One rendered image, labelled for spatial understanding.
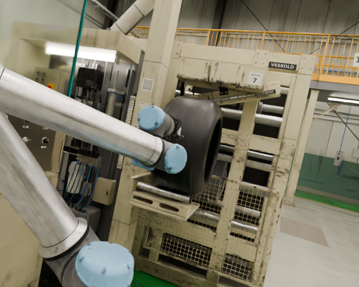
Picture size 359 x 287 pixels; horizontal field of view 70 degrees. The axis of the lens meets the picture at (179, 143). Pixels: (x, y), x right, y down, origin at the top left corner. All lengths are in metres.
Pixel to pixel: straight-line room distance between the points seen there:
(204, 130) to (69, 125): 0.82
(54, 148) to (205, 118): 0.86
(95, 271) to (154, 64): 1.26
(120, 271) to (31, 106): 0.43
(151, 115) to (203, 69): 1.01
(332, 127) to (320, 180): 1.99
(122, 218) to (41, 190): 1.03
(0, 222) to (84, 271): 0.79
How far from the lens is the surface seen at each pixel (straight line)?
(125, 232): 1.76
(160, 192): 1.51
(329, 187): 10.76
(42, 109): 0.62
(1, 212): 1.42
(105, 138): 0.66
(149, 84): 1.64
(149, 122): 0.88
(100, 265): 0.71
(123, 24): 2.21
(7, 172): 0.75
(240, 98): 1.89
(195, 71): 1.84
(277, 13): 11.98
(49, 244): 0.84
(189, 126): 1.31
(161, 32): 1.71
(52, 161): 1.59
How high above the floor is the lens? 1.28
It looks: 3 degrees down
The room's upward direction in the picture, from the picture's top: 12 degrees clockwise
